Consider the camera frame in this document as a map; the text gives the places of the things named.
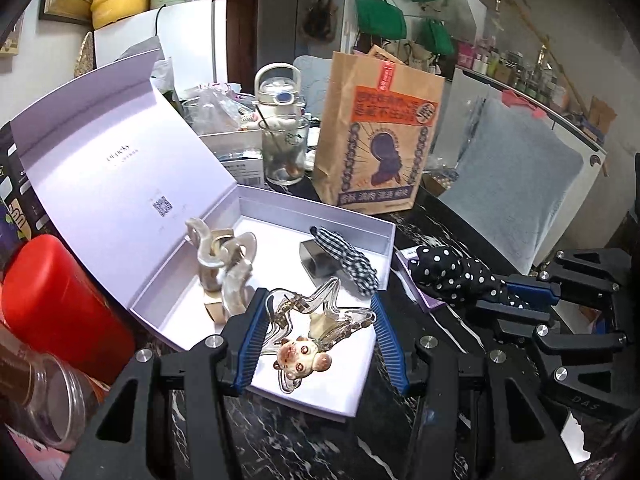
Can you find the brown printed paper bag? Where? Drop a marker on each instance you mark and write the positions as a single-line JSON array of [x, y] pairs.
[[350, 160]]

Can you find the small brown cardboard box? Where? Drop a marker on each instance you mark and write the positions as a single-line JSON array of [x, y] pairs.
[[602, 117]]

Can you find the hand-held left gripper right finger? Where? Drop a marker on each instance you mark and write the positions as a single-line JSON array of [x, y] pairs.
[[387, 340]]

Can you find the cream water bottle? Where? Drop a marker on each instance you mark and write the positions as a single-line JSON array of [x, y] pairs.
[[275, 95]]

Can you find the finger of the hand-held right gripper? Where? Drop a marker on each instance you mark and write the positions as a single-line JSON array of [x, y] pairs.
[[530, 291], [520, 320]]

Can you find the clear plastic bag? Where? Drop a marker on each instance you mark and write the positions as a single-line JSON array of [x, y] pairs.
[[210, 110]]

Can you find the lilac packaging card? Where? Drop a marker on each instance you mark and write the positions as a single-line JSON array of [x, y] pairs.
[[427, 302]]

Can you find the pearl cream hair claw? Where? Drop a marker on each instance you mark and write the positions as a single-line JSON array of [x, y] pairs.
[[235, 280]]

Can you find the pink cloth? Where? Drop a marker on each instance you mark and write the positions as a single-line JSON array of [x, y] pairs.
[[525, 102]]

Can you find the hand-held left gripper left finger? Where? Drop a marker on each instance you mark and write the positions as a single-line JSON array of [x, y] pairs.
[[252, 340]]

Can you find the woven hand fan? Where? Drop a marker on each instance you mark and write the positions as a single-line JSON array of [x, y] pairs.
[[85, 55]]

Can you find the clear plastic jar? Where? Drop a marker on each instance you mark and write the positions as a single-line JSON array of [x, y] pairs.
[[55, 400]]

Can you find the black printed snack bag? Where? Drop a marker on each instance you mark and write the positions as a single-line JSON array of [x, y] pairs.
[[22, 185]]

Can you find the black polka dot hair bow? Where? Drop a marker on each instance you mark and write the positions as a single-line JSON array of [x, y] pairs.
[[450, 270]]

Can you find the brown hanging bag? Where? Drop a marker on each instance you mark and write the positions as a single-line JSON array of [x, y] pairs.
[[320, 15]]

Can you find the black white gingham hair bow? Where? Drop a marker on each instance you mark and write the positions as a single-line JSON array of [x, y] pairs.
[[350, 260]]

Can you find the white refrigerator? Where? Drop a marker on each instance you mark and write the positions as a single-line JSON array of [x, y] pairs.
[[190, 40]]

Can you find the gold window box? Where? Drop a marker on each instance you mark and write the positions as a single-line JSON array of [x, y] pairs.
[[216, 311]]

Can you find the white plastic bag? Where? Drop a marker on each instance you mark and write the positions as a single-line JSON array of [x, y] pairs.
[[162, 75]]

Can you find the small grey metallic box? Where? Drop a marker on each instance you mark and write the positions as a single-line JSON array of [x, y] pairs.
[[312, 255]]

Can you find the white hinged gift box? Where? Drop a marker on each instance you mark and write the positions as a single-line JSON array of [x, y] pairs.
[[100, 160]]

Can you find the row of small bottles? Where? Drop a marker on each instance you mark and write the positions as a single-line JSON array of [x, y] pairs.
[[515, 70]]

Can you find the dark wooden door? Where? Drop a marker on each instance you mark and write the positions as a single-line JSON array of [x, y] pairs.
[[235, 35]]

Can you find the clear glass cup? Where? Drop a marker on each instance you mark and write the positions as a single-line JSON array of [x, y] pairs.
[[285, 175]]

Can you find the clear star bear hair claw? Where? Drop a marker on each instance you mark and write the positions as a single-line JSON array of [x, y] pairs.
[[300, 355]]

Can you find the white barcode cardboard box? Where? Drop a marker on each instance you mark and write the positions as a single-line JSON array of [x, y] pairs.
[[245, 170]]

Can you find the white cabinet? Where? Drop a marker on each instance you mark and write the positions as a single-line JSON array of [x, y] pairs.
[[470, 90]]

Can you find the metal spoon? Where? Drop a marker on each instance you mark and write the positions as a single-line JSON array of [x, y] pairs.
[[267, 128]]

